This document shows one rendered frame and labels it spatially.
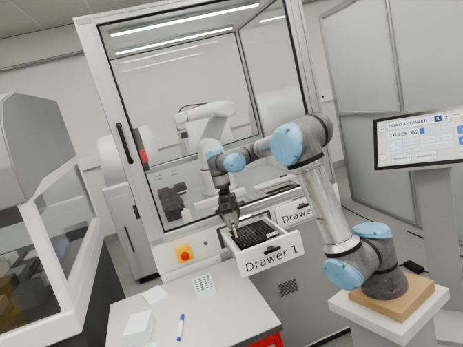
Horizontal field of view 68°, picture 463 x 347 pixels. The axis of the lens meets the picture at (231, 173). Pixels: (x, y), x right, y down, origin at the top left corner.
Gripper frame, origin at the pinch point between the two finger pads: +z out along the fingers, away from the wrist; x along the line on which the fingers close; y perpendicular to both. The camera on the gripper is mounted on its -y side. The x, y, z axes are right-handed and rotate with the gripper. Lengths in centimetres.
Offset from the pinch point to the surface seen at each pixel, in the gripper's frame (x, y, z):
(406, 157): -90, 39, -1
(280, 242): -18.5, -7.0, 7.7
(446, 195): -107, 39, 24
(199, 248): 21.5, 14.5, 12.7
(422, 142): -99, 40, -7
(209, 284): 15.3, -8.7, 19.6
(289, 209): -25.9, 29.7, 9.2
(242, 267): -1.1, -13.3, 12.1
